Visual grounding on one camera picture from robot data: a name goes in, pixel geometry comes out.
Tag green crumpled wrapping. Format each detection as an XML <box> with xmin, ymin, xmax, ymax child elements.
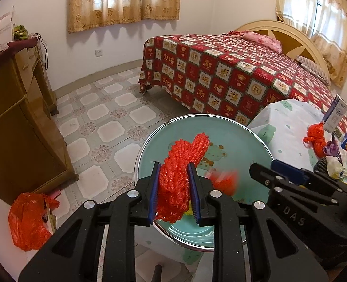
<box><xmin>13</xmin><ymin>25</ymin><xmax>30</xmax><ymax>40</ymax></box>

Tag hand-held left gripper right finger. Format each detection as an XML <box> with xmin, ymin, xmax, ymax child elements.
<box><xmin>187</xmin><ymin>163</ymin><xmax>330</xmax><ymax>282</ymax></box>

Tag brown wooden cabinet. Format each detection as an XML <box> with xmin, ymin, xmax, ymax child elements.
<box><xmin>0</xmin><ymin>37</ymin><xmax>79</xmax><ymax>206</ymax></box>

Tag white yellow wrapper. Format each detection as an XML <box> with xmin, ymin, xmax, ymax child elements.
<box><xmin>326</xmin><ymin>156</ymin><xmax>347</xmax><ymax>180</ymax></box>

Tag large red plastic bag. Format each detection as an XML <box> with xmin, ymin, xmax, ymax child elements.
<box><xmin>8</xmin><ymin>192</ymin><xmax>61</xmax><ymax>252</ymax></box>

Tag tangled thin cables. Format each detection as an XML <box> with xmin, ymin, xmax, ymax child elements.
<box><xmin>35</xmin><ymin>34</ymin><xmax>49</xmax><ymax>69</ymax></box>

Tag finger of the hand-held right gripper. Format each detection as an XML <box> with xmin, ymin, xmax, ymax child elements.
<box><xmin>271</xmin><ymin>159</ymin><xmax>347</xmax><ymax>196</ymax></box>
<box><xmin>249</xmin><ymin>162</ymin><xmax>347</xmax><ymax>241</ymax></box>

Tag white paper box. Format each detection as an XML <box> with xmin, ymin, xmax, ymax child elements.
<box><xmin>0</xmin><ymin>6</ymin><xmax>15</xmax><ymax>54</ymax></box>

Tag red foam net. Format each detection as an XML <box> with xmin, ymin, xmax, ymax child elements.
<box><xmin>155</xmin><ymin>133</ymin><xmax>211</xmax><ymax>223</ymax></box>

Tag teal bear-print enamel basin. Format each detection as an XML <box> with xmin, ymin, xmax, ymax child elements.
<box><xmin>134</xmin><ymin>114</ymin><xmax>275</xmax><ymax>253</ymax></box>

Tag red bear-print bedspread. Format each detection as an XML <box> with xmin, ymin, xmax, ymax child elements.
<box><xmin>138</xmin><ymin>34</ymin><xmax>347</xmax><ymax>141</ymax></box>

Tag narrow beige patterned curtain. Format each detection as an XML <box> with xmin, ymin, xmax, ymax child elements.
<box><xmin>275</xmin><ymin>0</ymin><xmax>347</xmax><ymax>89</ymax></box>

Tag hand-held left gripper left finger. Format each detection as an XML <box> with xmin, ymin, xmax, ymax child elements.
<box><xmin>18</xmin><ymin>161</ymin><xmax>162</xmax><ymax>282</ymax></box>

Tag small knotted red plastic bag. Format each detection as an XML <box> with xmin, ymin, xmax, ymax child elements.
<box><xmin>303</xmin><ymin>122</ymin><xmax>330</xmax><ymax>157</ymax></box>

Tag wide beige patterned curtain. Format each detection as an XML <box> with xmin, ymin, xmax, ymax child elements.
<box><xmin>68</xmin><ymin>0</ymin><xmax>181</xmax><ymax>34</ymax></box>

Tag cream wooden bed headboard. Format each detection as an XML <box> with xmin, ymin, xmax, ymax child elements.
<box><xmin>235</xmin><ymin>20</ymin><xmax>333</xmax><ymax>80</ymax></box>

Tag black foam net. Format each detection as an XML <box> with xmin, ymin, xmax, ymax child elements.
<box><xmin>314</xmin><ymin>156</ymin><xmax>331</xmax><ymax>172</ymax></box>

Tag purple wrapper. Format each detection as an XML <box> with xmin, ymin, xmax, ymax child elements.
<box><xmin>323</xmin><ymin>139</ymin><xmax>341</xmax><ymax>157</ymax></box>

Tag striped pillow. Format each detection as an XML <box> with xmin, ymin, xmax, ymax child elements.
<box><xmin>295</xmin><ymin>56</ymin><xmax>332</xmax><ymax>86</ymax></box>

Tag dark red cloth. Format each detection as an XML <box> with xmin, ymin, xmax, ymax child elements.
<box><xmin>0</xmin><ymin>39</ymin><xmax>40</xmax><ymax>68</ymax></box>

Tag pink pillow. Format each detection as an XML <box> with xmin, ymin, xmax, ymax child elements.
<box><xmin>227</xmin><ymin>30</ymin><xmax>282</xmax><ymax>54</ymax></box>

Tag white blue carton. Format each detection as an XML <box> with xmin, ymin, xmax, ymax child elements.
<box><xmin>323</xmin><ymin>95</ymin><xmax>347</xmax><ymax>133</ymax></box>

